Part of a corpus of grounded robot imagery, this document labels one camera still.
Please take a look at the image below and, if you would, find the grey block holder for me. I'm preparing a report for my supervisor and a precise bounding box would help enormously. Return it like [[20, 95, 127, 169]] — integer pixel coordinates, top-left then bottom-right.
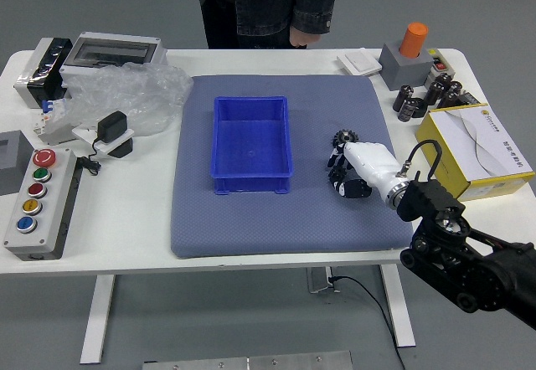
[[379, 41, 435, 92]]

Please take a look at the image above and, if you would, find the yellow and white carton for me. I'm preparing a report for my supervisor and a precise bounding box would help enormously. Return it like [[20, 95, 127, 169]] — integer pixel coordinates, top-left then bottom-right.
[[415, 102, 536, 203]]

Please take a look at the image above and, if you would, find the black power cable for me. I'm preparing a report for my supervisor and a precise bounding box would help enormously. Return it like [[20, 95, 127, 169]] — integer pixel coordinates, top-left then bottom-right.
[[328, 275, 407, 370]]

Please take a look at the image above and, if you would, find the big black gear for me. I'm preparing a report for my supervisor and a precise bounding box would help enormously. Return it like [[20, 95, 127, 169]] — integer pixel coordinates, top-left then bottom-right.
[[333, 130, 360, 147]]

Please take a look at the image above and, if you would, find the white wall switch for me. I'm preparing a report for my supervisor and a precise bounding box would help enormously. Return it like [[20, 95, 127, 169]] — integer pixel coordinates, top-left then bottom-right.
[[337, 49, 383, 76]]

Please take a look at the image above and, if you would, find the blue-grey padded mat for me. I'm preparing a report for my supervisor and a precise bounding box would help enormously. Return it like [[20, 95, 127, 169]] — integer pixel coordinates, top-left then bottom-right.
[[169, 75, 415, 260]]

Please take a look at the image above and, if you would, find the white bracket with black block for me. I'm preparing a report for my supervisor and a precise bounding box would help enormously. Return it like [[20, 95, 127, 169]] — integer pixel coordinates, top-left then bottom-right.
[[71, 125, 136, 160]]

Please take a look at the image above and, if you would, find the black adapter cord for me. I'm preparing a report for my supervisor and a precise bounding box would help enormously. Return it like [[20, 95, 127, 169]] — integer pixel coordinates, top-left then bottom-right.
[[77, 135, 104, 177]]

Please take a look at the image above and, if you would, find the white table leg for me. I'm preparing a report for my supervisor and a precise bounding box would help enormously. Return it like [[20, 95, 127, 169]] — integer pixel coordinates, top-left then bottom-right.
[[379, 264, 416, 348], [79, 275, 116, 365]]

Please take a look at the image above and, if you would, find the blue plastic box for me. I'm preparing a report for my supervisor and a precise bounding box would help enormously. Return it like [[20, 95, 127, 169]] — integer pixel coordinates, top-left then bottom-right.
[[208, 95, 294, 197]]

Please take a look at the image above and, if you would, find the grey enclosure with clear lid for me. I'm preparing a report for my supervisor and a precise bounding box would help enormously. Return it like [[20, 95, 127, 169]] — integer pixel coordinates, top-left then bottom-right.
[[61, 31, 168, 72]]

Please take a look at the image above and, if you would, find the clear plastic bag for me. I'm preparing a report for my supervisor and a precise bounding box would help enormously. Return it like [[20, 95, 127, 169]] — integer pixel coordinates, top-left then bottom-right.
[[62, 62, 194, 137]]

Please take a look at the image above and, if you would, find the orange cylinder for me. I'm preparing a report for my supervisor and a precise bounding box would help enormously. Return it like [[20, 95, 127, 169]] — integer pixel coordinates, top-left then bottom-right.
[[399, 22, 429, 58]]

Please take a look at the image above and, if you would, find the black and white junction box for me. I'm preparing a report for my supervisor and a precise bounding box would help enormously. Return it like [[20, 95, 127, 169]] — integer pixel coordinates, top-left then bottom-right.
[[13, 37, 75, 110]]

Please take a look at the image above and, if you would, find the grey box with window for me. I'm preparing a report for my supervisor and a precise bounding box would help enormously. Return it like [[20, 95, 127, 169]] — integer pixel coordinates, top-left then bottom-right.
[[0, 130, 34, 197]]

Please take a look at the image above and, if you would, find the grey metal plate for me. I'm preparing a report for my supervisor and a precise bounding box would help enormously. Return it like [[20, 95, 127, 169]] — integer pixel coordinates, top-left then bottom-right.
[[142, 349, 353, 370]]

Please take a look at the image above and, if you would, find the grey push-button control box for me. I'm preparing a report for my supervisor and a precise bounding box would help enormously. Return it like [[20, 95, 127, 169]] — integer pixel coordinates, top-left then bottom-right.
[[3, 148, 79, 261]]

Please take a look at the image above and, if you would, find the person's left hand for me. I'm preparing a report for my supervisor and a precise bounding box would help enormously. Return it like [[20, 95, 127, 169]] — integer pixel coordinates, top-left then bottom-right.
[[289, 26, 317, 49]]

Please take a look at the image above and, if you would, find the switch box with red button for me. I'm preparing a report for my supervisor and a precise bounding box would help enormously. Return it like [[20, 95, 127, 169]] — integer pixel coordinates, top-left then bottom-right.
[[425, 48, 451, 74]]

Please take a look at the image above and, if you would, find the black power adapter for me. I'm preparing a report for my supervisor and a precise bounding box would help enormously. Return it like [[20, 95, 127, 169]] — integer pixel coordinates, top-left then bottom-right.
[[96, 110, 129, 143]]

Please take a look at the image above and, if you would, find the grey table power box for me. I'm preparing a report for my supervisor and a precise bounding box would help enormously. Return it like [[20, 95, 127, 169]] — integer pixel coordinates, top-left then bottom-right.
[[307, 267, 341, 295]]

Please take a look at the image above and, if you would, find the white circuit breaker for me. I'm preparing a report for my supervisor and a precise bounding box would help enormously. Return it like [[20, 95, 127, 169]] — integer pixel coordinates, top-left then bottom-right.
[[33, 97, 75, 146]]

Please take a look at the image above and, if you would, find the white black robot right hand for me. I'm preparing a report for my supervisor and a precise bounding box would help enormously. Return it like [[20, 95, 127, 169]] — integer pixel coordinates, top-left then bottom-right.
[[325, 141, 402, 200]]

